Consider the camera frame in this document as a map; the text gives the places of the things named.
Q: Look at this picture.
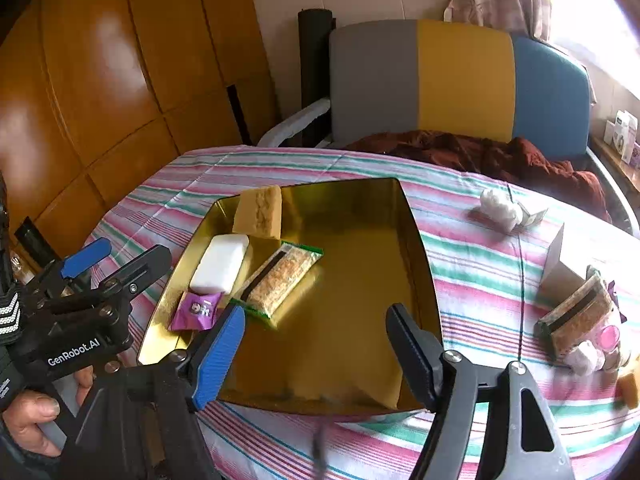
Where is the white cotton ball pack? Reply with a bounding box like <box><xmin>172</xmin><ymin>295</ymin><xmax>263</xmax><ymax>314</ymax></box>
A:
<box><xmin>479</xmin><ymin>188</ymin><xmax>549</xmax><ymax>234</ymax></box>

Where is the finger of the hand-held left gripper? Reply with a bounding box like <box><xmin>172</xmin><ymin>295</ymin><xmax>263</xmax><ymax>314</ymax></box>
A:
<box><xmin>99</xmin><ymin>244</ymin><xmax>173</xmax><ymax>302</ymax></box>
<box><xmin>30</xmin><ymin>237</ymin><xmax>113</xmax><ymax>305</ymax></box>

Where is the yellow sponge cake slice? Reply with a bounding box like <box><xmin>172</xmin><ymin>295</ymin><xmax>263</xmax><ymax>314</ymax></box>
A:
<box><xmin>232</xmin><ymin>185</ymin><xmax>284</xmax><ymax>240</ymax></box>

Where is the small purple box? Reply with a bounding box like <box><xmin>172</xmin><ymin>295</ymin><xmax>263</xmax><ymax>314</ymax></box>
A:
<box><xmin>607</xmin><ymin>280</ymin><xmax>629</xmax><ymax>324</ymax></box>

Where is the white soap bar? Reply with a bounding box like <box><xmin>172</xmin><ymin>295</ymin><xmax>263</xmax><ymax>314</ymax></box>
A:
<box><xmin>190</xmin><ymin>233</ymin><xmax>250</xmax><ymax>295</ymax></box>

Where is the grey sofa frame rail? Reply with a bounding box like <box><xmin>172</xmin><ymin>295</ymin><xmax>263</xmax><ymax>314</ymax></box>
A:
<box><xmin>585</xmin><ymin>152</ymin><xmax>640</xmax><ymax>239</ymax></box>

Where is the small white puffy item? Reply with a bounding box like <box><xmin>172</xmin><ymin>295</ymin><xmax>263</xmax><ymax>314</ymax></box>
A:
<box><xmin>570</xmin><ymin>341</ymin><xmax>606</xmax><ymax>376</ymax></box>

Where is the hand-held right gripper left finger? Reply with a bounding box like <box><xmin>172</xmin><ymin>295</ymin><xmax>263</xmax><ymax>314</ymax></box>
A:
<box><xmin>60</xmin><ymin>304</ymin><xmax>247</xmax><ymax>480</ymax></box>

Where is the brown wooden wardrobe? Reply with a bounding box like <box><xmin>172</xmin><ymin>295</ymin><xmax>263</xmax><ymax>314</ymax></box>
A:
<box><xmin>0</xmin><ymin>0</ymin><xmax>281</xmax><ymax>266</ymax></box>

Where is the striped tablecloth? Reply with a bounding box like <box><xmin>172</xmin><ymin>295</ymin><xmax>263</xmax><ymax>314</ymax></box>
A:
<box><xmin>82</xmin><ymin>145</ymin><xmax>640</xmax><ymax>480</ymax></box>

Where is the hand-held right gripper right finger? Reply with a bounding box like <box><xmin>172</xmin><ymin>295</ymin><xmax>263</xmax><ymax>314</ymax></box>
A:
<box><xmin>385</xmin><ymin>303</ymin><xmax>576</xmax><ymax>480</ymax></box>

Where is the white sofa armrest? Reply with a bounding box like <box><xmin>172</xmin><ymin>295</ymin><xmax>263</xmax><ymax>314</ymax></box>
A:
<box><xmin>257</xmin><ymin>99</ymin><xmax>332</xmax><ymax>149</ymax></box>

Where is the dark red blanket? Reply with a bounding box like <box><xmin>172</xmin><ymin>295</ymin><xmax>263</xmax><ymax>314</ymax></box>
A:
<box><xmin>345</xmin><ymin>130</ymin><xmax>614</xmax><ymax>222</ymax></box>

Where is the small yellow cake piece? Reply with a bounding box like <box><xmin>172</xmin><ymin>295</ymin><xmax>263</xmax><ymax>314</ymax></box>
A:
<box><xmin>616</xmin><ymin>362</ymin><xmax>640</xmax><ymax>411</ymax></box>

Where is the yellow storage box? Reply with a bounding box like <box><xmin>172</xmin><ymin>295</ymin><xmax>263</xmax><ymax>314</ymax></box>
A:
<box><xmin>136</xmin><ymin>177</ymin><xmax>443</xmax><ymax>417</ymax></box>

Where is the grey yellow blue headboard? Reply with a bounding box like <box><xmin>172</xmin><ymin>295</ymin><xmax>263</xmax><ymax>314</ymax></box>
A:
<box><xmin>327</xmin><ymin>19</ymin><xmax>597</xmax><ymax>162</ymax></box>

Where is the pink hair roller with clip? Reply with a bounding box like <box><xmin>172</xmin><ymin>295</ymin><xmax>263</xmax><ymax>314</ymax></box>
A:
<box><xmin>597</xmin><ymin>325</ymin><xmax>634</xmax><ymax>372</ymax></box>

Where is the wooden side desk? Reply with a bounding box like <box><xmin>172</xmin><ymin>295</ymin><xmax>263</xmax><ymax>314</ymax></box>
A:
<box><xmin>590</xmin><ymin>134</ymin><xmax>640</xmax><ymax>187</ymax></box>

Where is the white product box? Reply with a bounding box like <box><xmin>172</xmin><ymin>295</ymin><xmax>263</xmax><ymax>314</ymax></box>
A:
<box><xmin>602</xmin><ymin>110</ymin><xmax>640</xmax><ymax>154</ymax></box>

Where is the white paper box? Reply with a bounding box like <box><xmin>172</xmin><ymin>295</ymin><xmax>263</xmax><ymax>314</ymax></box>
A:
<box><xmin>540</xmin><ymin>224</ymin><xmax>589</xmax><ymax>302</ymax></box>

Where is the person's left hand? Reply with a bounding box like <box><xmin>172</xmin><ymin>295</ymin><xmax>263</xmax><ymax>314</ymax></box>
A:
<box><xmin>0</xmin><ymin>366</ymin><xmax>96</xmax><ymax>457</ymax></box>

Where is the purple snack packet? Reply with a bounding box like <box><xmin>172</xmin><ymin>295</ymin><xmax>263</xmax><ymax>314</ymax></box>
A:
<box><xmin>167</xmin><ymin>290</ymin><xmax>224</xmax><ymax>333</ymax></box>

